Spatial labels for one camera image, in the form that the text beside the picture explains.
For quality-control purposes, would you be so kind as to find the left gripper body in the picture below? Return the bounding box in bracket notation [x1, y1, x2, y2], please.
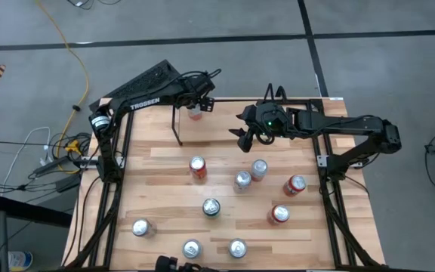
[177, 70, 217, 103]

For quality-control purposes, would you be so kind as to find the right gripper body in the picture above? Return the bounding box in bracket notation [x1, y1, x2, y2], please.
[251, 100, 298, 139]

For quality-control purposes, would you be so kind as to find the silver red-logo soda can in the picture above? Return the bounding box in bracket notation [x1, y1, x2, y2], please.
[233, 170, 253, 193]
[131, 218, 157, 239]
[250, 159, 269, 182]
[182, 239, 205, 261]
[228, 238, 248, 260]
[187, 104, 204, 122]

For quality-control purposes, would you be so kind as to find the red soda can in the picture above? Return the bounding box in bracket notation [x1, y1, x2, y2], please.
[282, 174, 308, 198]
[267, 204, 291, 225]

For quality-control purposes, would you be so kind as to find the black perforated metal case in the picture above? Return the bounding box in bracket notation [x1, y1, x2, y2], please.
[88, 59, 188, 114]

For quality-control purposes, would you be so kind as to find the green Sprite can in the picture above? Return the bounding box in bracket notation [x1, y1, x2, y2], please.
[202, 197, 221, 218]

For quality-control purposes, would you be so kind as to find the grey power strip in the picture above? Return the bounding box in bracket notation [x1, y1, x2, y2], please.
[32, 156, 69, 178]

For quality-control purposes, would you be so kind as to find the black flat floor bar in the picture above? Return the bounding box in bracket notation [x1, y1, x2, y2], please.
[0, 193, 73, 229]

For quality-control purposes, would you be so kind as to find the white blue yellow packet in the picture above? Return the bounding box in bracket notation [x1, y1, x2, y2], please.
[8, 250, 34, 272]

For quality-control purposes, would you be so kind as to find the black wire shelf rack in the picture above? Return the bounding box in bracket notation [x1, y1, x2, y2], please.
[171, 82, 288, 147]

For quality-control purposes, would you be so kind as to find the yellow cable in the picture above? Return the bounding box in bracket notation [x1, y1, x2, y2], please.
[35, 0, 90, 175]

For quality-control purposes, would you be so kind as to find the black aluminium table frame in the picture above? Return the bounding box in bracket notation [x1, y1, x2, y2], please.
[60, 97, 387, 272]

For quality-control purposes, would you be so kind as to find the black cable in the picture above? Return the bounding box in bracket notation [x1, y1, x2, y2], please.
[0, 181, 58, 194]
[60, 177, 101, 267]
[0, 140, 39, 147]
[65, 0, 124, 11]

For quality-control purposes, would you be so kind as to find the white cable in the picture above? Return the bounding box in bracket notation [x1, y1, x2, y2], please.
[2, 126, 52, 186]

